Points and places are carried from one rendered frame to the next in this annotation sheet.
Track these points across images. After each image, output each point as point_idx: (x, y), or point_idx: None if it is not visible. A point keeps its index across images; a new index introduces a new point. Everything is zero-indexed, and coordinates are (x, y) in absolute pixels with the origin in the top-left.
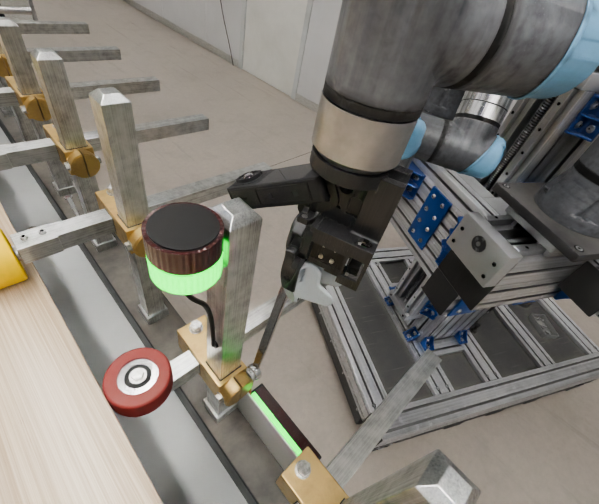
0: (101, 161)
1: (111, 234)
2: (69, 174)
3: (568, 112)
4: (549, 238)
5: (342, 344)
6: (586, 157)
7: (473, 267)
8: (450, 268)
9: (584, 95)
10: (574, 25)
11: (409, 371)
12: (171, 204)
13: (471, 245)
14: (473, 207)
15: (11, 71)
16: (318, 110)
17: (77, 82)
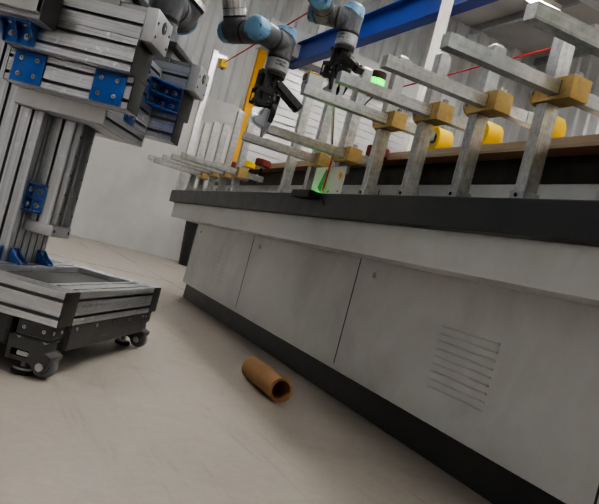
0: (412, 113)
1: (401, 184)
2: (453, 176)
3: None
4: (188, 61)
5: (130, 291)
6: (174, 14)
7: (201, 94)
8: (182, 109)
9: None
10: None
11: (263, 137)
12: (381, 71)
13: (201, 83)
14: (155, 65)
15: (496, 84)
16: (356, 40)
17: (459, 83)
